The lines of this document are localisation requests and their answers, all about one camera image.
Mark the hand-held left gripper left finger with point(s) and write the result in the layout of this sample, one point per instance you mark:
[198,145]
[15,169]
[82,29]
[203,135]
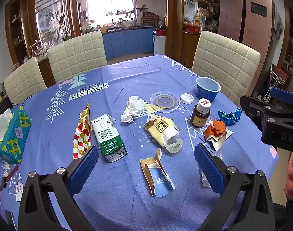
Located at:
[85,170]

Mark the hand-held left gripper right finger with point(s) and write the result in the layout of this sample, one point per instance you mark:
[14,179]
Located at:
[208,167]

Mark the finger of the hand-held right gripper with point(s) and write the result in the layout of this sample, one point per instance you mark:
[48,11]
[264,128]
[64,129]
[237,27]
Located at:
[282,95]
[255,109]

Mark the blue foil wrapper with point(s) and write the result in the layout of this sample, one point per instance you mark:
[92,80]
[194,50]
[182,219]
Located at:
[229,118]

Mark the red gold checkered wrapper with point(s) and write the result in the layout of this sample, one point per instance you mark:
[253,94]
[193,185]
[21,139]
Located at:
[82,134]

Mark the orange white paper carton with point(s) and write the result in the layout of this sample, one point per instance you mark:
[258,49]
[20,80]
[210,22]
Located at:
[216,131]

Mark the green white milk carton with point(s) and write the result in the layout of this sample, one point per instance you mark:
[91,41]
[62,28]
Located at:
[108,137]

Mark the brown medicine bottle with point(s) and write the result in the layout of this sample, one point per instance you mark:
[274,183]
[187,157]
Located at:
[199,118]

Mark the blue plastic cup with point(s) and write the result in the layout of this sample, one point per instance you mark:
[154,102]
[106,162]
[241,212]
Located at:
[206,93]

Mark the torn blue paper carton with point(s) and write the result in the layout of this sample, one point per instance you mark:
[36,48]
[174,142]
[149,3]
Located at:
[158,180]

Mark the white bottle cap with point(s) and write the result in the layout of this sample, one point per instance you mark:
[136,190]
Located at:
[187,98]

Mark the white metal stand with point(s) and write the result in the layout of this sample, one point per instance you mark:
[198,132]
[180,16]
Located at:
[275,83]

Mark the red basin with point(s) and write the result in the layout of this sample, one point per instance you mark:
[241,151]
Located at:
[281,73]

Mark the cream leather chair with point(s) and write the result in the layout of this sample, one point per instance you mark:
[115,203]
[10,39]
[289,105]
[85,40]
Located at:
[226,60]
[23,81]
[76,55]

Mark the clear round glass lid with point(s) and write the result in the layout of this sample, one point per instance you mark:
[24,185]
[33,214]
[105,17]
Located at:
[164,101]

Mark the beaded tissue box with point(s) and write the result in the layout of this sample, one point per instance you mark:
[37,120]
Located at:
[14,134]

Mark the copper refrigerator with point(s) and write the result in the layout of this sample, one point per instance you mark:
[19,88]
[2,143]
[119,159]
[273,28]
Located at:
[235,16]

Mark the white tissue sheet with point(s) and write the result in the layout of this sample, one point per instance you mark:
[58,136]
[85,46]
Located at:
[2,122]

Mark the blue printed tablecloth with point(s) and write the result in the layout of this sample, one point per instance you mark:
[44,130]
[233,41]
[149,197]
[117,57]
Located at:
[127,84]

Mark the black box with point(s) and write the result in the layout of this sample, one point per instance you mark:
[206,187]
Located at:
[4,105]

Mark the white blue appliance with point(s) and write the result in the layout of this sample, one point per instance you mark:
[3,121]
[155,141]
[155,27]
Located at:
[159,44]

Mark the wooden display shelf cabinet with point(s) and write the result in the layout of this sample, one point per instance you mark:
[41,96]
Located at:
[175,16]

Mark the red basket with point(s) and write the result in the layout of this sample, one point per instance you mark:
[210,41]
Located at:
[160,32]

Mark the row of wine glasses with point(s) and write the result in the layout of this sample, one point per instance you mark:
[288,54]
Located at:
[39,48]

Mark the blue kitchen cabinets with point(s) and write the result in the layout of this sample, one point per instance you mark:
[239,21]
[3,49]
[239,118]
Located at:
[127,41]

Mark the wooden glass door cabinet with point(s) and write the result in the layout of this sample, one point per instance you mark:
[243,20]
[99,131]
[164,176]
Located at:
[23,16]

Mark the kitchen window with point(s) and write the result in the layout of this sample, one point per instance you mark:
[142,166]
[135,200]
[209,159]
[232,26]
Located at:
[108,2]

